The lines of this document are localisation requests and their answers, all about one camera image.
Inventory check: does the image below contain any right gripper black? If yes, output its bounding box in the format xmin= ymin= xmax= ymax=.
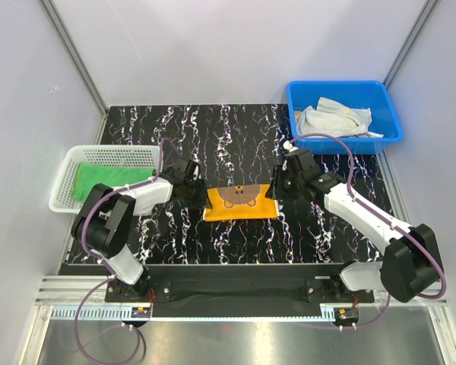
xmin=264 ymin=165 xmax=304 ymax=202

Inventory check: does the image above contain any brown yellow towel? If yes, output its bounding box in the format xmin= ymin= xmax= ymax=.
xmin=203 ymin=184 xmax=279 ymax=222

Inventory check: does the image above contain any light grey towel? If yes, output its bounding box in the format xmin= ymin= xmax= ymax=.
xmin=294 ymin=97 xmax=384 ymax=138

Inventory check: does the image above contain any green microfiber towel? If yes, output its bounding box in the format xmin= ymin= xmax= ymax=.
xmin=71 ymin=163 xmax=156 ymax=203

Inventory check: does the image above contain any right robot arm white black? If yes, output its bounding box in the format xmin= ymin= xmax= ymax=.
xmin=266 ymin=142 xmax=446 ymax=303

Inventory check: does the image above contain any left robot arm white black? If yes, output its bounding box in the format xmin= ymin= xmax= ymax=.
xmin=71 ymin=157 xmax=211 ymax=301

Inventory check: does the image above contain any white perforated plastic basket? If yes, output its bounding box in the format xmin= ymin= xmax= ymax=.
xmin=49 ymin=144 xmax=160 ymax=214

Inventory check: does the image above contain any blue plastic bin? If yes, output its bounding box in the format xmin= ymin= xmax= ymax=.
xmin=287 ymin=81 xmax=404 ymax=154

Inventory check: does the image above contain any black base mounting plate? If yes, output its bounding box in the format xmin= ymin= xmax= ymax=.
xmin=105 ymin=264 xmax=375 ymax=320

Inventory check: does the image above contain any left small circuit board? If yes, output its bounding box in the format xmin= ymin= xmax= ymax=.
xmin=131 ymin=306 xmax=152 ymax=319

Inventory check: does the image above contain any small circuit board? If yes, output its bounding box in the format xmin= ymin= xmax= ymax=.
xmin=335 ymin=307 xmax=359 ymax=322
xmin=131 ymin=306 xmax=152 ymax=319

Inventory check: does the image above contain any right small circuit board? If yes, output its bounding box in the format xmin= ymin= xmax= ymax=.
xmin=335 ymin=307 xmax=359 ymax=322

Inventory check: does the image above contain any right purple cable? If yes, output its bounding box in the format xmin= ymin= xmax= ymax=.
xmin=284 ymin=132 xmax=448 ymax=330

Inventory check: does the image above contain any purple cable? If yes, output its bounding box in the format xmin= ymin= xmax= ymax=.
xmin=284 ymin=132 xmax=448 ymax=330
xmin=74 ymin=137 xmax=179 ymax=361

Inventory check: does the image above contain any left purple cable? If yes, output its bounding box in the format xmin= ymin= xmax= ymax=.
xmin=74 ymin=137 xmax=179 ymax=361

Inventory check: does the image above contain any aluminium rail front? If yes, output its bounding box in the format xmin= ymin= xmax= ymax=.
xmin=34 ymin=275 xmax=446 ymax=306

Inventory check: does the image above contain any left aluminium frame post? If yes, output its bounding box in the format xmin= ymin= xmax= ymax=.
xmin=38 ymin=0 xmax=109 ymax=116

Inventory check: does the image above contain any aluminium frame post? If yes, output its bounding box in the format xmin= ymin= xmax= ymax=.
xmin=383 ymin=0 xmax=441 ymax=90
xmin=38 ymin=0 xmax=109 ymax=116

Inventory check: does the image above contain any right aluminium frame post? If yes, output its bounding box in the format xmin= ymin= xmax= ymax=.
xmin=383 ymin=0 xmax=441 ymax=90

